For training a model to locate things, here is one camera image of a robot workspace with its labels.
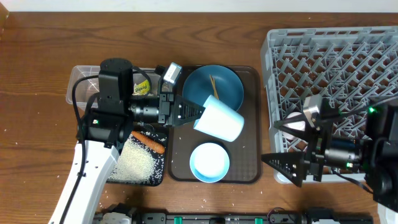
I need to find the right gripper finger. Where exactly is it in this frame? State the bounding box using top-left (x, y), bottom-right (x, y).
top-left (261, 152), bottom-right (307, 187)
top-left (273, 112), bottom-right (314, 140)

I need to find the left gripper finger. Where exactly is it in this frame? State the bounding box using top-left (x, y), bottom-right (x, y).
top-left (155, 65), bottom-right (174, 95)
top-left (172, 95), bottom-right (205, 126)

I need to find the pink cup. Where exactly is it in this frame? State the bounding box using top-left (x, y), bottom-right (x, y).
top-left (282, 112), bottom-right (305, 141)

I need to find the green snack wrapper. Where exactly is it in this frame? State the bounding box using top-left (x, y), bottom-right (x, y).
top-left (133, 80), bottom-right (150, 96)

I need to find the light blue cup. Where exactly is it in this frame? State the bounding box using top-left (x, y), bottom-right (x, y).
top-left (193, 95), bottom-right (244, 142)

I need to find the orange carrot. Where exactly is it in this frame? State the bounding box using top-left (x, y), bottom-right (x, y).
top-left (131, 131), bottom-right (165, 154)

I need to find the light blue bowl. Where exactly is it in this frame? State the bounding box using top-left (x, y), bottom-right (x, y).
top-left (189, 142), bottom-right (230, 183)

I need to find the white rice pile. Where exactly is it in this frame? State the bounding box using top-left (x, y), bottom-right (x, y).
top-left (108, 132), bottom-right (165, 184)

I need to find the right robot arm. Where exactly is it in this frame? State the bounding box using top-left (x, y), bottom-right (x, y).
top-left (261, 95), bottom-right (397, 223)

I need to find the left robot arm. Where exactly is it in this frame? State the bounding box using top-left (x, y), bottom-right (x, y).
top-left (50, 58), bottom-right (205, 223)

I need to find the black waste tray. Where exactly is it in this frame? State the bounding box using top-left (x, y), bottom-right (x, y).
top-left (105, 121), bottom-right (169, 187)

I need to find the grey dishwasher rack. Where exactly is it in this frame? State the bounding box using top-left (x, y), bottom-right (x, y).
top-left (261, 27), bottom-right (397, 184)

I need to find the dark blue plate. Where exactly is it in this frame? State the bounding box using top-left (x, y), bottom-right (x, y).
top-left (182, 65), bottom-right (244, 111)

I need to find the left wooden chopstick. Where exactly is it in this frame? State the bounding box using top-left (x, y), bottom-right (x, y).
top-left (209, 73), bottom-right (218, 99)

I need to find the brown serving tray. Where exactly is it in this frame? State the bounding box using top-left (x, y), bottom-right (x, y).
top-left (168, 66), bottom-right (262, 184)

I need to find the clear plastic bin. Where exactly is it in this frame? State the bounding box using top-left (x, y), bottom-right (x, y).
top-left (66, 65), bottom-right (160, 110)

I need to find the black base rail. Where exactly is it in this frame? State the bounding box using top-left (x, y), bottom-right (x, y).
top-left (93, 203), bottom-right (374, 224)

